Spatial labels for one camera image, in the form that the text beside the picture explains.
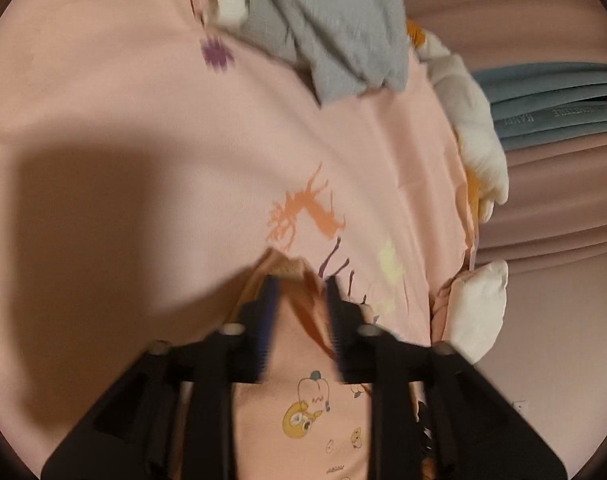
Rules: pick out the blue-grey curtain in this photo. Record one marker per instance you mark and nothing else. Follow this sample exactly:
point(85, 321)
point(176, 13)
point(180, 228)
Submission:
point(558, 100)

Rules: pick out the pink curtain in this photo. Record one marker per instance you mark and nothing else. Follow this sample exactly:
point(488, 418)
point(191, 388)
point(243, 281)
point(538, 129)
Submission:
point(533, 10)

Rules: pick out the pink printed bedsheet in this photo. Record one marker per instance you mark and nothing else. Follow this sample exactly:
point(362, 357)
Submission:
point(133, 85)

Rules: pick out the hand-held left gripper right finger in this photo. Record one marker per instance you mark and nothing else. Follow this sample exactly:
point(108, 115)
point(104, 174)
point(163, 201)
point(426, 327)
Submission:
point(334, 322)

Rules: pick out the white wall socket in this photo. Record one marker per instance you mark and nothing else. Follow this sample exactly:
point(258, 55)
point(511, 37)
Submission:
point(520, 407)

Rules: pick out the white folded garment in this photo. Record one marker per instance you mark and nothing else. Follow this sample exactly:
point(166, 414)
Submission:
point(483, 310)

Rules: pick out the peach cartoon print garment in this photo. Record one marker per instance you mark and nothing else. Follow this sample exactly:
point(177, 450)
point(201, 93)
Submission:
point(293, 360)

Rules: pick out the grey garment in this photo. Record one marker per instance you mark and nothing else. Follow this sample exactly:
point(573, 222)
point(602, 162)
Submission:
point(333, 25)

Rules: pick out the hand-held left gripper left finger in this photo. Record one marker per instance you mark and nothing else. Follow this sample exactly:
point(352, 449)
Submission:
point(268, 322)

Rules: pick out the white and orange plush toy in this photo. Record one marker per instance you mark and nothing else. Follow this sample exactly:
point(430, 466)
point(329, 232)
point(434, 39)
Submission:
point(463, 105)

